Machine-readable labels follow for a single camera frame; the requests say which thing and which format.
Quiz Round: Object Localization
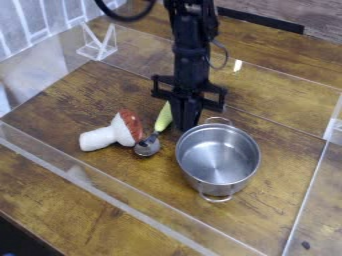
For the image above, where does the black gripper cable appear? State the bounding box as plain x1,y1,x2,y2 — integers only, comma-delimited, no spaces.
92,0,157,23

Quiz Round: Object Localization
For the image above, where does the plush mushroom toy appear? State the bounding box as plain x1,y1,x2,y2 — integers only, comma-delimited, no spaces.
79,109,143,151

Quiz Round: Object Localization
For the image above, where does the black strip on table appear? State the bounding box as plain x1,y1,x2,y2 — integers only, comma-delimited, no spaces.
218,7,304,34

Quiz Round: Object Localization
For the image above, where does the green handled metal spoon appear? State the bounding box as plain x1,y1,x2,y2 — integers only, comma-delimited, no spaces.
133,103,172,157

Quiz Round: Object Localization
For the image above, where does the stainless steel pot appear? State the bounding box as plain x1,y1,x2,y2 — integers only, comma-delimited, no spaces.
175,117,262,203

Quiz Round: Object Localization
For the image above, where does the clear acrylic triangle stand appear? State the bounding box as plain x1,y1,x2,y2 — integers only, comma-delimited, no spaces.
76,23,117,61

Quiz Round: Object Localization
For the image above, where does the clear acrylic enclosure wall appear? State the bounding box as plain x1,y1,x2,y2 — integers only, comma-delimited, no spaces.
4,91,342,256

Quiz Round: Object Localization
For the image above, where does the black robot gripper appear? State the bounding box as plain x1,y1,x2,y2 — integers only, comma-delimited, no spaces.
151,0,227,131

